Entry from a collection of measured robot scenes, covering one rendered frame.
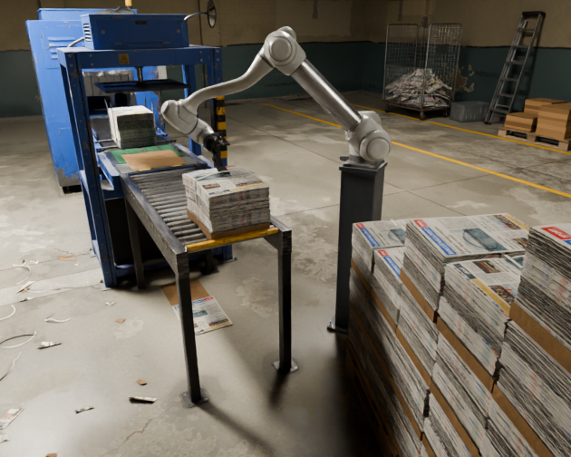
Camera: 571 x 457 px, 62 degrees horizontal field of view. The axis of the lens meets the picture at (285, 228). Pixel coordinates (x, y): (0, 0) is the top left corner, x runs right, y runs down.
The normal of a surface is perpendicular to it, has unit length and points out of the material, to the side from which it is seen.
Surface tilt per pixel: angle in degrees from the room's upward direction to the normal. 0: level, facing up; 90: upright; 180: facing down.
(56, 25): 90
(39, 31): 90
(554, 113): 90
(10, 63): 90
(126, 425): 0
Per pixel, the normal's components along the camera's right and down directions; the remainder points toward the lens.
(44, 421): 0.00, -0.92
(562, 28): -0.89, 0.18
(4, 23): 0.46, 0.34
